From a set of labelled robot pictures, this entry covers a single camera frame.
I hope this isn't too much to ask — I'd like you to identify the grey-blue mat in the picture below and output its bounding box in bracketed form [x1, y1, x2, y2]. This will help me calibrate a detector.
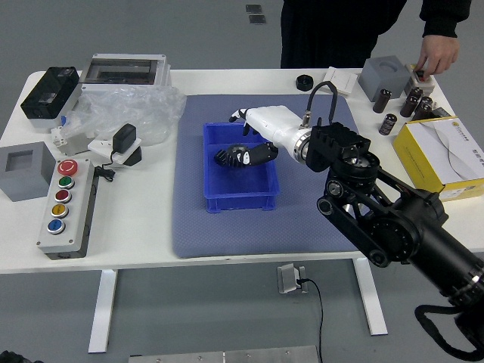
[170, 93, 377, 260]

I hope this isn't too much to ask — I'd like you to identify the grey windowed distribution box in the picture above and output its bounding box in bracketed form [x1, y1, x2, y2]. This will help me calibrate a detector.
[79, 53, 172, 94]

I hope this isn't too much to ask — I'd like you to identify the white circuit breaker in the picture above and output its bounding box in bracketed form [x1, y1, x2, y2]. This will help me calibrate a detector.
[50, 124, 96, 157]

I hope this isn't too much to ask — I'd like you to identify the black power adapter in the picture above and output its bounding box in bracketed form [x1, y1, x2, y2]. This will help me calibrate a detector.
[110, 123, 138, 156]

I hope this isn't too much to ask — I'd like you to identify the blue plastic box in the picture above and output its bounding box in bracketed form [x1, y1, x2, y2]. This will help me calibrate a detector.
[202, 121, 281, 215]

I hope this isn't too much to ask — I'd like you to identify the grey five-button control box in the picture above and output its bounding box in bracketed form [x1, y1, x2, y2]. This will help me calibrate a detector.
[36, 158, 101, 261]

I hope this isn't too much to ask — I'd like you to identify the clear plastic bag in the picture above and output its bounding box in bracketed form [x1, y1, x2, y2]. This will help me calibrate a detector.
[60, 84, 187, 149]

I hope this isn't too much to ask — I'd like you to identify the black round knob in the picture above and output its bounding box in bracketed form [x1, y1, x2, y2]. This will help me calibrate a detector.
[295, 74, 315, 92]

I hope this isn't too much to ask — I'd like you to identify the white table leg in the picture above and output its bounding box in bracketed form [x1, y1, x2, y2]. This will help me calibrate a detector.
[352, 258, 389, 337]
[87, 269, 119, 355]

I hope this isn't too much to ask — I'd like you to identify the white socket block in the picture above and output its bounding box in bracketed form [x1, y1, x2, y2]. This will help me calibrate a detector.
[87, 136, 144, 168]

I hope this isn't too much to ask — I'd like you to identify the grey metal plate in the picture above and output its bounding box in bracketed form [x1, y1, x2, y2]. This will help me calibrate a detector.
[127, 345, 320, 363]

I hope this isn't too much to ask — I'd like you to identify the black adapter cord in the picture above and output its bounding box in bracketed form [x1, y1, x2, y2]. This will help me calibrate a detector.
[92, 150, 117, 183]

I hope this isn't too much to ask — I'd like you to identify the white wall switch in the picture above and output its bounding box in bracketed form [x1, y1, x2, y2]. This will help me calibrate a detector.
[321, 66, 359, 96]

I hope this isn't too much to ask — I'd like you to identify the grey block with round recess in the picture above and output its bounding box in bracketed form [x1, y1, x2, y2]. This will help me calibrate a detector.
[357, 56, 412, 102]

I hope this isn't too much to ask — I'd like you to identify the person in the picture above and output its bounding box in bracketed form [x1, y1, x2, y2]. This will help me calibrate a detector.
[279, 0, 462, 70]

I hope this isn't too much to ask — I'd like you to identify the grey cube with square recess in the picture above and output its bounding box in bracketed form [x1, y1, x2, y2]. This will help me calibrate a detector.
[0, 141, 58, 203]

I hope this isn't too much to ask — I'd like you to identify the silver floor socket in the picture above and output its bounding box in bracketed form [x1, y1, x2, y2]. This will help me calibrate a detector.
[276, 263, 309, 296]

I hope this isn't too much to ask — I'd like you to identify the white-shelled robot right hand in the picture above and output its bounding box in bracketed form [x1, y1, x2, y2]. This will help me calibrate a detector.
[228, 105, 304, 167]

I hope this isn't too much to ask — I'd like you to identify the grey switch box red button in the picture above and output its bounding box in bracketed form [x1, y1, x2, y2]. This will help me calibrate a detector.
[404, 63, 436, 98]

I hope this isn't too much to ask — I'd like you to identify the yellow and white cardboard box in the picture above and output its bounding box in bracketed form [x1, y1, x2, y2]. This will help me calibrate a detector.
[392, 116, 484, 206]

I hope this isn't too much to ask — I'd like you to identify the black-lidded white enclosure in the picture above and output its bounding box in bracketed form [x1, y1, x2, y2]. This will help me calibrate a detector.
[20, 67, 83, 132]

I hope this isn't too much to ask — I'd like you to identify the person's left hand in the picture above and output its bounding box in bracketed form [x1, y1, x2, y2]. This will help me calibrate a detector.
[415, 34, 461, 76]

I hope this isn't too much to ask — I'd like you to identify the black floor cable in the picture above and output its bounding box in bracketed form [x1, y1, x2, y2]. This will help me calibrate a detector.
[296, 278, 325, 363]

